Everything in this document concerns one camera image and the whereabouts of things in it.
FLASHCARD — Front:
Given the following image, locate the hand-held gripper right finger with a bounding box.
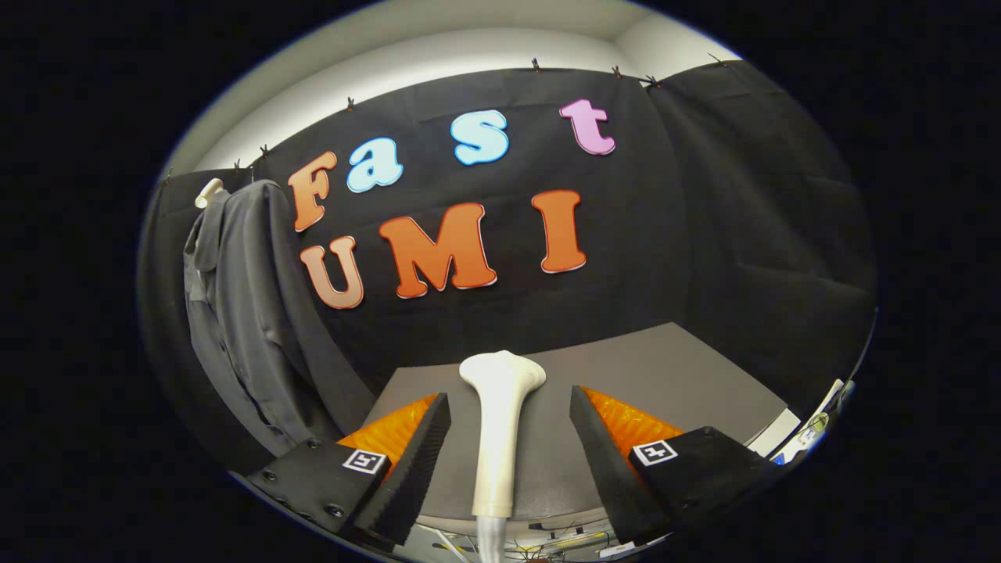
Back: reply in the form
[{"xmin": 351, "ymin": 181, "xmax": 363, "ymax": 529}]
[{"xmin": 569, "ymin": 385, "xmax": 783, "ymax": 547}]

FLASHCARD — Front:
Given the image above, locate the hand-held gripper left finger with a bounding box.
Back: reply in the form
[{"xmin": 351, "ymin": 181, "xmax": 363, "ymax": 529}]
[{"xmin": 246, "ymin": 393, "xmax": 453, "ymax": 547}]

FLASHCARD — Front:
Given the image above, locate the grey button shirt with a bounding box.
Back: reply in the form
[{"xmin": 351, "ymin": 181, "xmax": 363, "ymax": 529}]
[{"xmin": 182, "ymin": 180, "xmax": 376, "ymax": 458}]

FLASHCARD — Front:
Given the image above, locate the grey-topped beige cabinet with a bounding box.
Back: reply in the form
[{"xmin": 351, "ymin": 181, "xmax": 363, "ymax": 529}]
[{"xmin": 364, "ymin": 322, "xmax": 802, "ymax": 540}]

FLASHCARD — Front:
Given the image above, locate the black backdrop cloth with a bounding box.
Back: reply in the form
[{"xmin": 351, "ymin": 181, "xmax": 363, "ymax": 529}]
[{"xmin": 139, "ymin": 59, "xmax": 877, "ymax": 470}]

